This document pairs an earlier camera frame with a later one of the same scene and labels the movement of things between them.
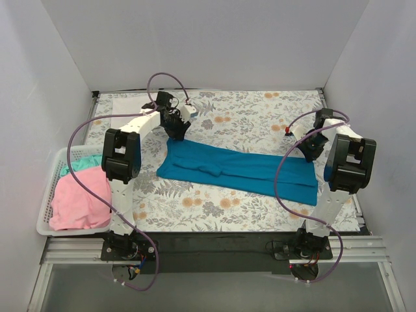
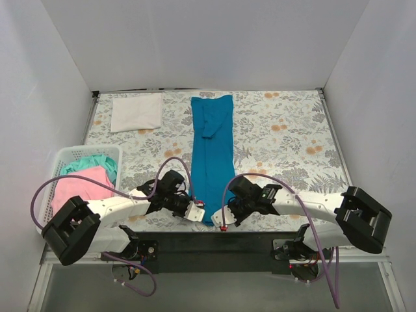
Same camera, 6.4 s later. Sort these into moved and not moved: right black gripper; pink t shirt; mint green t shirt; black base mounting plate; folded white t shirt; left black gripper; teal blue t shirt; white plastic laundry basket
Moved: teal blue t shirt; left black gripper; right black gripper
Not moved: white plastic laundry basket; folded white t shirt; black base mounting plate; pink t shirt; mint green t shirt
